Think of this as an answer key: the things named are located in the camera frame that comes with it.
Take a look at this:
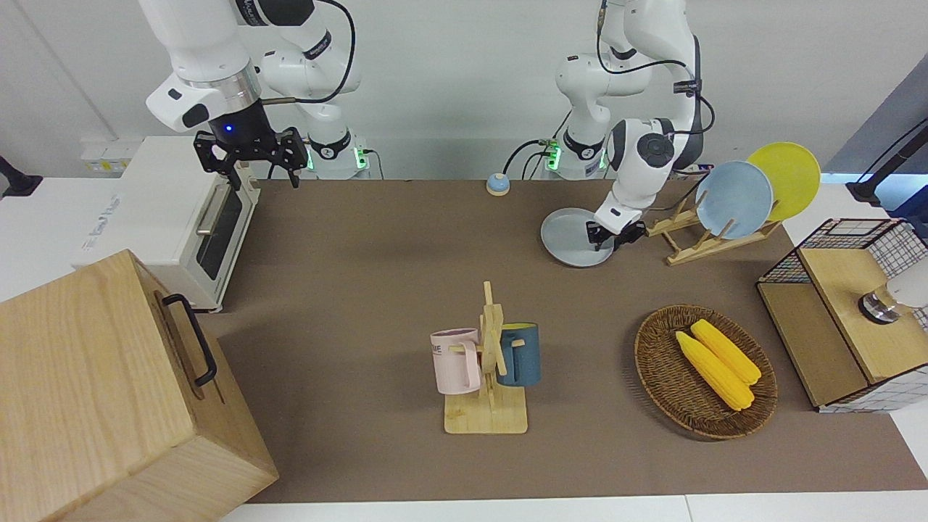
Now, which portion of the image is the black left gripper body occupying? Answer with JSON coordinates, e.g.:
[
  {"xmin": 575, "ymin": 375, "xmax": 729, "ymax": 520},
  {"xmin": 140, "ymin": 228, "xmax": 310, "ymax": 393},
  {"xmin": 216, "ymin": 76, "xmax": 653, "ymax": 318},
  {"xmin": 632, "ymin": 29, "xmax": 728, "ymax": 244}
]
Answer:
[{"xmin": 593, "ymin": 220, "xmax": 645, "ymax": 244}]

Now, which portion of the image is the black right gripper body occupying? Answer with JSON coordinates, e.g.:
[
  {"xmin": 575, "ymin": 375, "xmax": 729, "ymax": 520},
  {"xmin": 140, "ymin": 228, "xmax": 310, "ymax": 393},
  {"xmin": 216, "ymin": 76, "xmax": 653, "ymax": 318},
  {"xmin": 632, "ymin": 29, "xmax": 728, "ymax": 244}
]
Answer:
[{"xmin": 209, "ymin": 100, "xmax": 281, "ymax": 165}]

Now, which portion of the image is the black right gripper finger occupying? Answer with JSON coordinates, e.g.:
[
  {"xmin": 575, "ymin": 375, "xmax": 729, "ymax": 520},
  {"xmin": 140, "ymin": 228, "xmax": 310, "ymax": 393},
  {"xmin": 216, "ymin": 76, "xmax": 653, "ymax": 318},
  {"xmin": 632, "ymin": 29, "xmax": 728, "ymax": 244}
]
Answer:
[
  {"xmin": 275, "ymin": 127, "xmax": 310, "ymax": 190},
  {"xmin": 194, "ymin": 131, "xmax": 244, "ymax": 191}
]

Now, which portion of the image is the gray plate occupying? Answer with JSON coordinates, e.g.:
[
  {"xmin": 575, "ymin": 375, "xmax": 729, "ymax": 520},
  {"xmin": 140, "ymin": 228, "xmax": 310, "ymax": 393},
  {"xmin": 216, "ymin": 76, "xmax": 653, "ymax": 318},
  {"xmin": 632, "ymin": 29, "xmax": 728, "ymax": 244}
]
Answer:
[{"xmin": 540, "ymin": 208, "xmax": 617, "ymax": 268}]

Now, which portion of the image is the wooden plate rack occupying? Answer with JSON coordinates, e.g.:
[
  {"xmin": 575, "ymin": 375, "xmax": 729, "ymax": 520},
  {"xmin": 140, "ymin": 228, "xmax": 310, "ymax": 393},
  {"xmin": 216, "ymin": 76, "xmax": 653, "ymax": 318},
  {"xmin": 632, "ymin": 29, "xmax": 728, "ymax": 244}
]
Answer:
[{"xmin": 645, "ymin": 192, "xmax": 782, "ymax": 267}]

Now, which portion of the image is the light blue plate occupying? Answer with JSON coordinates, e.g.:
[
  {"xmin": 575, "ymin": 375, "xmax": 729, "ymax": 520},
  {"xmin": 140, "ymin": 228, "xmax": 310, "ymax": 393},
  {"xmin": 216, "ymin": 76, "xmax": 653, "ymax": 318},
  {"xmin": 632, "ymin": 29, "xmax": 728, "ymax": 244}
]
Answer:
[{"xmin": 695, "ymin": 160, "xmax": 774, "ymax": 241}]

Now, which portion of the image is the yellow plate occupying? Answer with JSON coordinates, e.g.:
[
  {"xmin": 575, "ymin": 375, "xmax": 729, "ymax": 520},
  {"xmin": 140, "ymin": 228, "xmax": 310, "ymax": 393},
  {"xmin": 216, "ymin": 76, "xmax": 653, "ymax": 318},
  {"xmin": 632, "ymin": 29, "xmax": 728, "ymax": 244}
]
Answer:
[{"xmin": 747, "ymin": 142, "xmax": 821, "ymax": 223}]

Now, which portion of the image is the white toaster oven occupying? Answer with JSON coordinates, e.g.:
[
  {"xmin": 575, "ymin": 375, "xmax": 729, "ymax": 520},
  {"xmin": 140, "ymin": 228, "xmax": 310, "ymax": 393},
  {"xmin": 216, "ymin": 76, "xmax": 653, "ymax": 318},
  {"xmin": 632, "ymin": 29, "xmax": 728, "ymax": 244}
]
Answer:
[{"xmin": 71, "ymin": 136, "xmax": 260, "ymax": 312}]

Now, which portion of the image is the brown table mat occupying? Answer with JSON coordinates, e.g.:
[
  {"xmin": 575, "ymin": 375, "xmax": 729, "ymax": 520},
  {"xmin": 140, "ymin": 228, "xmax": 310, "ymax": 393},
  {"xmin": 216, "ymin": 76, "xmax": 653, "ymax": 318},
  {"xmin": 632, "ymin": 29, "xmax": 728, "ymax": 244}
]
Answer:
[{"xmin": 196, "ymin": 179, "xmax": 928, "ymax": 505}]

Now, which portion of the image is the dark blue mug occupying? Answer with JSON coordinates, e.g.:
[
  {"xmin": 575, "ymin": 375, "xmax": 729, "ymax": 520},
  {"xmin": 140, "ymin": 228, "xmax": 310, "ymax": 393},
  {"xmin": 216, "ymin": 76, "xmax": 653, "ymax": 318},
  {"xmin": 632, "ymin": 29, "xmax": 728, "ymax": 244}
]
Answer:
[{"xmin": 497, "ymin": 323, "xmax": 542, "ymax": 387}]

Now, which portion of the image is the brown wicker basket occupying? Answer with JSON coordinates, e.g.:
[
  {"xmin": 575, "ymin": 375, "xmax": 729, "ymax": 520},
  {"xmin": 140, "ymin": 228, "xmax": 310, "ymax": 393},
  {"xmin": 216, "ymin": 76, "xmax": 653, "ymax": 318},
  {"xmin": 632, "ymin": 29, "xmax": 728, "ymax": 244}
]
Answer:
[{"xmin": 634, "ymin": 304, "xmax": 779, "ymax": 440}]

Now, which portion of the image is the yellow corn cob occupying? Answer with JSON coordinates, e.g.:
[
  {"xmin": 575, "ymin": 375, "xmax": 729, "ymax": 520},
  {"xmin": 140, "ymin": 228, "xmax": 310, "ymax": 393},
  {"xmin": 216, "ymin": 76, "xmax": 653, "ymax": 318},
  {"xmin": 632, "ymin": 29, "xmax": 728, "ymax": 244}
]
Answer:
[
  {"xmin": 675, "ymin": 331, "xmax": 755, "ymax": 412},
  {"xmin": 690, "ymin": 319, "xmax": 762, "ymax": 386}
]

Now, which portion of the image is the pink mug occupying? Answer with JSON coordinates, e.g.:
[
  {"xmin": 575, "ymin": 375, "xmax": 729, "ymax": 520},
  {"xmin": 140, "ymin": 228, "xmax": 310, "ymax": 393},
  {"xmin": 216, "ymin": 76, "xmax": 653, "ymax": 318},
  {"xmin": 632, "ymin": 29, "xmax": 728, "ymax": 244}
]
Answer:
[{"xmin": 430, "ymin": 328, "xmax": 483, "ymax": 396}]

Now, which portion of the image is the black clamp stand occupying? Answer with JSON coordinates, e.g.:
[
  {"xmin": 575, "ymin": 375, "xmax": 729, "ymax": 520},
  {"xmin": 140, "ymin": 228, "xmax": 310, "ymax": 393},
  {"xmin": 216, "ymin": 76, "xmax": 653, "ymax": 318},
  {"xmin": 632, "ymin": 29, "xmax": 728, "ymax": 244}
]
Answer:
[{"xmin": 0, "ymin": 156, "xmax": 42, "ymax": 198}]

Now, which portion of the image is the wooden mug tree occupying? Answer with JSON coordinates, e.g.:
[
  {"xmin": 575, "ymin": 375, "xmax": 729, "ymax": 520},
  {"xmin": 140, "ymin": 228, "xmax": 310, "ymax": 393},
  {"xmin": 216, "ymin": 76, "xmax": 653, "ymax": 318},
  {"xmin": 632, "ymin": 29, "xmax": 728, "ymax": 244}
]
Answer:
[{"xmin": 444, "ymin": 281, "xmax": 529, "ymax": 435}]

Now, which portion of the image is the light wooden box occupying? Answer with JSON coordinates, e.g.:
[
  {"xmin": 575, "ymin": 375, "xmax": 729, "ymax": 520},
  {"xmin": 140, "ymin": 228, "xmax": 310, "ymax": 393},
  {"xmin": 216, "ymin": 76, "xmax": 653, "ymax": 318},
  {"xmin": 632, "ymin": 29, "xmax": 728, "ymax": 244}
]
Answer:
[{"xmin": 0, "ymin": 249, "xmax": 280, "ymax": 522}]

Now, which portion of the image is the white wall power socket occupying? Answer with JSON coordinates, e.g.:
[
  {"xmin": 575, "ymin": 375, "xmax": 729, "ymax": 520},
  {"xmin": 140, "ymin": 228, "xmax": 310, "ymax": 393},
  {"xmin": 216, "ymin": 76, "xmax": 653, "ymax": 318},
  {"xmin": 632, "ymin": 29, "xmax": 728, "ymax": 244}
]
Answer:
[{"xmin": 80, "ymin": 140, "xmax": 146, "ymax": 173}]

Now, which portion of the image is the black base cable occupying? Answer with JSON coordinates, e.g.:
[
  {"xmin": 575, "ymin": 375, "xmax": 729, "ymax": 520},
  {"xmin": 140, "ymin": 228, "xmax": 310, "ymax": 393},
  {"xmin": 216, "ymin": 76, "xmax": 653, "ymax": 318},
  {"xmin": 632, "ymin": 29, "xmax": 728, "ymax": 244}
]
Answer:
[{"xmin": 503, "ymin": 138, "xmax": 560, "ymax": 179}]

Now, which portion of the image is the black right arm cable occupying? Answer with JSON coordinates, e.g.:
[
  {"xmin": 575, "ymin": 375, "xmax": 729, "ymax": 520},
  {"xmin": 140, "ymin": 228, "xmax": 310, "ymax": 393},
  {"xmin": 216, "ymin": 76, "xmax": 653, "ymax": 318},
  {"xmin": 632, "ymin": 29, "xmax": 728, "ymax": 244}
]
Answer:
[{"xmin": 261, "ymin": 0, "xmax": 357, "ymax": 107}]

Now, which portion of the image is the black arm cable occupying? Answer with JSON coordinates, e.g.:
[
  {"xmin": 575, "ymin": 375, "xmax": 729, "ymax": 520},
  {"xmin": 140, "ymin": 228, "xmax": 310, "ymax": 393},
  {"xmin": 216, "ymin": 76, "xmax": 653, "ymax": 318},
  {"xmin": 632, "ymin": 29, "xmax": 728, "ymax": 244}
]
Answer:
[
  {"xmin": 596, "ymin": 0, "xmax": 717, "ymax": 137},
  {"xmin": 261, "ymin": 0, "xmax": 357, "ymax": 107}
]

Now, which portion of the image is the black metal box handle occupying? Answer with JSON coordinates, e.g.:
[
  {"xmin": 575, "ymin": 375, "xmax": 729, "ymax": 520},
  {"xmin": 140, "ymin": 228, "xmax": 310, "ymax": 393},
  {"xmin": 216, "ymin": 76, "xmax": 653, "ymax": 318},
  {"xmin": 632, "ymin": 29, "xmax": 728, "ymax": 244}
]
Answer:
[{"xmin": 161, "ymin": 293, "xmax": 218, "ymax": 387}]

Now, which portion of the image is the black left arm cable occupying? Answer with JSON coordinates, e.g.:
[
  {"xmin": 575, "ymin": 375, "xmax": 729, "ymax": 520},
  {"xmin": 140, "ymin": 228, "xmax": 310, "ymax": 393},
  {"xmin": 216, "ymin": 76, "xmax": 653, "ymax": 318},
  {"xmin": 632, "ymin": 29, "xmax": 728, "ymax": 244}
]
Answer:
[{"xmin": 596, "ymin": 0, "xmax": 717, "ymax": 137}]

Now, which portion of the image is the black wire grid basket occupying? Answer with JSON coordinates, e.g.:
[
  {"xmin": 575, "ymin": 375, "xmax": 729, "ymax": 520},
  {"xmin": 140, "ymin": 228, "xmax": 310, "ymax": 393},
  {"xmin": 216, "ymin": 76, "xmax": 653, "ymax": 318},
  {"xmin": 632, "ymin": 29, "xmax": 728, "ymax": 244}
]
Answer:
[{"xmin": 756, "ymin": 217, "xmax": 928, "ymax": 414}]

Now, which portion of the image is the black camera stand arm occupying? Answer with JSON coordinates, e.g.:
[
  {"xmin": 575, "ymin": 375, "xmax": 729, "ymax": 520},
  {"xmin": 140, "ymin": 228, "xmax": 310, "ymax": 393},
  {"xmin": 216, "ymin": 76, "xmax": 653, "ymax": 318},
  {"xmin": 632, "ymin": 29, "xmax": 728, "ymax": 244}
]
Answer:
[{"xmin": 847, "ymin": 120, "xmax": 928, "ymax": 205}]

